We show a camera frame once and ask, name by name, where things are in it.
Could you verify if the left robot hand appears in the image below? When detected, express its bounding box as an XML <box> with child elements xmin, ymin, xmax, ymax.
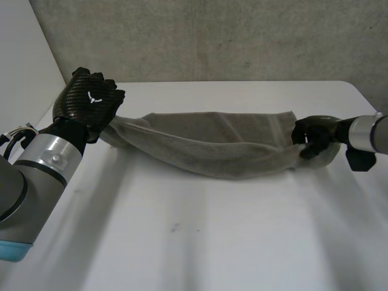
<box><xmin>38</xmin><ymin>67</ymin><xmax>126</xmax><ymax>144</ymax></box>

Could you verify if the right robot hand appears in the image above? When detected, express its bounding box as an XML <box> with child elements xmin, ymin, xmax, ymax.
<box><xmin>291</xmin><ymin>115</ymin><xmax>352</xmax><ymax>160</ymax></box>

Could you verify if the grey towel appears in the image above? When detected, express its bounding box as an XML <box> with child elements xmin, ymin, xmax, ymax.
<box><xmin>98</xmin><ymin>110</ymin><xmax>340</xmax><ymax>181</ymax></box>

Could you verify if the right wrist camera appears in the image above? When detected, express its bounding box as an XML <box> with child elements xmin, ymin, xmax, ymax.
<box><xmin>346</xmin><ymin>145</ymin><xmax>376</xmax><ymax>172</ymax></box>

